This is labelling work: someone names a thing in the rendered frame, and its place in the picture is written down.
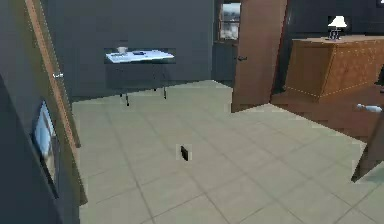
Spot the window with dark frame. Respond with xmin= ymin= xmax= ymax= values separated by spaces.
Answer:
xmin=217 ymin=0 xmax=242 ymax=43

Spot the framed picture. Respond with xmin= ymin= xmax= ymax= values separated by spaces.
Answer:
xmin=31 ymin=99 xmax=61 ymax=200

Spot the brown room door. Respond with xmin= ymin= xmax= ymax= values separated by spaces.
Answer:
xmin=23 ymin=0 xmax=89 ymax=206
xmin=350 ymin=63 xmax=384 ymax=184
xmin=231 ymin=0 xmax=288 ymax=113

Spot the pale blue top table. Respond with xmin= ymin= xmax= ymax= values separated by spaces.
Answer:
xmin=103 ymin=48 xmax=177 ymax=107

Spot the brown wooden cupboard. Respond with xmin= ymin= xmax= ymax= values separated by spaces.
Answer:
xmin=283 ymin=35 xmax=384 ymax=104

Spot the white shade table lamp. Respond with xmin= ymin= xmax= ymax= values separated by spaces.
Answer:
xmin=327 ymin=15 xmax=348 ymax=41

